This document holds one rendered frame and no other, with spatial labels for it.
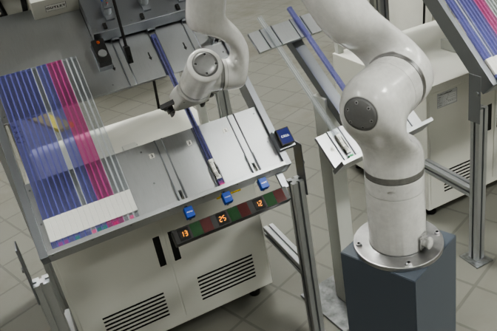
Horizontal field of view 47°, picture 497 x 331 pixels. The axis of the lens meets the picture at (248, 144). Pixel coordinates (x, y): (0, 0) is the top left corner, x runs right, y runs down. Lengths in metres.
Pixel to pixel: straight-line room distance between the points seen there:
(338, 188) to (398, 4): 3.14
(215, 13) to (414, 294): 0.72
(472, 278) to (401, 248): 1.08
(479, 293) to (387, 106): 1.33
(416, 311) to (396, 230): 0.17
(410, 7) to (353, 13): 3.80
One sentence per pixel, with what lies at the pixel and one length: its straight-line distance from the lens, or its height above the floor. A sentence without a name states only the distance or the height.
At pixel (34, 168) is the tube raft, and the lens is 1.55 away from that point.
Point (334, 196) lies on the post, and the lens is 1.88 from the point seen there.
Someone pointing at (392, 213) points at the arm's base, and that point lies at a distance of 1.17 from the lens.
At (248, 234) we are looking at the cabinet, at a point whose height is 0.31.
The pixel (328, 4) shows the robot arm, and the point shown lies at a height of 1.24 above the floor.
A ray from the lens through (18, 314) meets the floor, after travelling 2.59.
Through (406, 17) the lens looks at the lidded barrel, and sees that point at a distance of 4.87.
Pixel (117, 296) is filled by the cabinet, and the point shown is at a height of 0.29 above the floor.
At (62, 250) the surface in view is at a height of 0.72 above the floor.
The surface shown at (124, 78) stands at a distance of 1.65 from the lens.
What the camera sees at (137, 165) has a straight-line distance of 1.54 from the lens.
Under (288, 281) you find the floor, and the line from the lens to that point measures 2.30.
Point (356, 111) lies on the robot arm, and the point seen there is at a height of 1.07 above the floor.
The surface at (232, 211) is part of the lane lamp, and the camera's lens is 1.53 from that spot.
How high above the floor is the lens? 1.49
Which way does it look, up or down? 26 degrees down
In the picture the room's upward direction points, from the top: 10 degrees counter-clockwise
